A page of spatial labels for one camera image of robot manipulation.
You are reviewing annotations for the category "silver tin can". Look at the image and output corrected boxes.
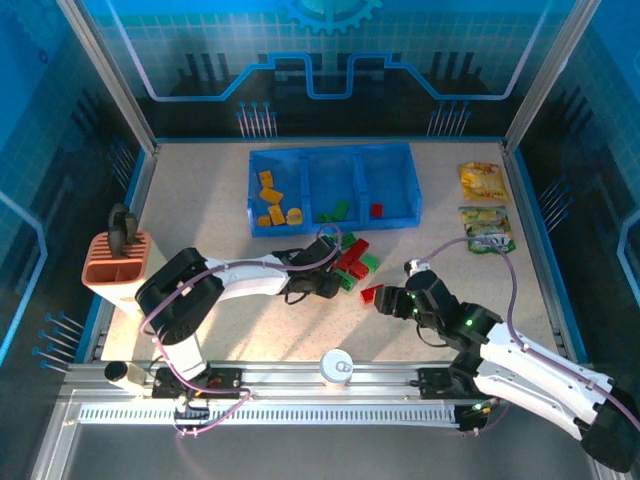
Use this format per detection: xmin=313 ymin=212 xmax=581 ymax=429
xmin=319 ymin=348 xmax=355 ymax=389

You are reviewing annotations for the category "green snack bag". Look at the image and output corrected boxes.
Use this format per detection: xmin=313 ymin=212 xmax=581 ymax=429
xmin=458 ymin=204 xmax=516 ymax=255

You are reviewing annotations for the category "blue three-compartment plastic bin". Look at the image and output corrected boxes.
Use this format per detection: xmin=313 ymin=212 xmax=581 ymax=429
xmin=248 ymin=142 xmax=423 ymax=240

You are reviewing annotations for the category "black control board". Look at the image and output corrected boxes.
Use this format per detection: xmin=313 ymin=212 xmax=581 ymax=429
xmin=172 ymin=402 xmax=211 ymax=426
xmin=455 ymin=399 xmax=499 ymax=434

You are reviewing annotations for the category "yellow snack bag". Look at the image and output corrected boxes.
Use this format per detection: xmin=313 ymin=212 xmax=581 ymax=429
xmin=458 ymin=161 xmax=510 ymax=203

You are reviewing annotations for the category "orange and cream knife block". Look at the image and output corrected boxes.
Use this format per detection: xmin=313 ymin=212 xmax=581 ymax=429
xmin=81 ymin=230 xmax=165 ymax=321

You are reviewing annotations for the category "white bottle with black cap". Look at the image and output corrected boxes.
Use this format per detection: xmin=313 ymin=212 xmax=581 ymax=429
xmin=103 ymin=360 xmax=149 ymax=394

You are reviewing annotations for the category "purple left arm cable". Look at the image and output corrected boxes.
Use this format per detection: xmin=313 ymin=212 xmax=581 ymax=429
xmin=139 ymin=223 xmax=346 ymax=440

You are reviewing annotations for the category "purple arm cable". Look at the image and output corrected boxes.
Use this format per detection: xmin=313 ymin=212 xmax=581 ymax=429
xmin=412 ymin=237 xmax=640 ymax=439
xmin=139 ymin=223 xmax=346 ymax=440

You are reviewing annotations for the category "aluminium mounting rail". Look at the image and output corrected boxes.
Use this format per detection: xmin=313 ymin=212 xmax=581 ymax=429
xmin=67 ymin=359 xmax=596 ymax=399

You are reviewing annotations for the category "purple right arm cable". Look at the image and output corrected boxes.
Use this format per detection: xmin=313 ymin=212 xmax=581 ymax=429
xmin=412 ymin=237 xmax=640 ymax=439

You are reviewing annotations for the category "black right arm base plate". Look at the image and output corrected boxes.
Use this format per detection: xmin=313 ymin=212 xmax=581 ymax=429
xmin=417 ymin=366 xmax=509 ymax=401

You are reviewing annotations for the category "white slotted cable duct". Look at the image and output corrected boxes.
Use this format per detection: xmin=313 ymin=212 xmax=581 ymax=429
xmin=77 ymin=402 xmax=464 ymax=430

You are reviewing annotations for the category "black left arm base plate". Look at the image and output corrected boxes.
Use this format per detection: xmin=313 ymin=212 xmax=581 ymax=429
xmin=152 ymin=367 xmax=251 ymax=401

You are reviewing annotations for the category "black knife handle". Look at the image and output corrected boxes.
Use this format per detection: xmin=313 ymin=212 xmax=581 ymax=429
xmin=108 ymin=203 xmax=129 ymax=259
xmin=122 ymin=212 xmax=141 ymax=247

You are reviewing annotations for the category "aluminium frame post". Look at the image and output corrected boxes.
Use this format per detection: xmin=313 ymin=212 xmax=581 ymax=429
xmin=502 ymin=0 xmax=601 ymax=151
xmin=54 ymin=0 xmax=161 ymax=151

